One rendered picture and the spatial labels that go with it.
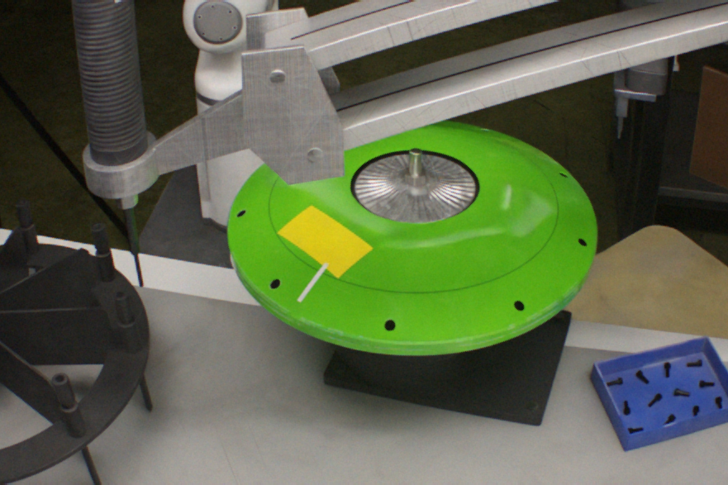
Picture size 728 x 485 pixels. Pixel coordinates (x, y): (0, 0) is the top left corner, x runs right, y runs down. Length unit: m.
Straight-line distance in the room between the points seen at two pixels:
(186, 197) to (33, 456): 0.58
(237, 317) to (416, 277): 0.28
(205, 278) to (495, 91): 0.54
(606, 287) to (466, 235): 0.73
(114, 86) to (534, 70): 0.24
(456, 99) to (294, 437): 0.40
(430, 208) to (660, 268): 0.79
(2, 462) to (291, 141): 0.38
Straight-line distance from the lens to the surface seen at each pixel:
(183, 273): 1.09
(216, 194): 1.21
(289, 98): 0.58
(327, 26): 0.59
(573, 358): 0.98
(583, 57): 0.60
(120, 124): 0.61
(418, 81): 0.62
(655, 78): 1.07
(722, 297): 1.57
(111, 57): 0.59
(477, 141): 0.95
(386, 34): 0.57
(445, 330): 0.78
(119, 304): 0.86
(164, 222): 1.27
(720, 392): 0.98
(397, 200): 0.86
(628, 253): 1.61
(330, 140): 0.60
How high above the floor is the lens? 1.59
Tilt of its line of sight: 37 degrees down
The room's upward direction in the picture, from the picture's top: 1 degrees counter-clockwise
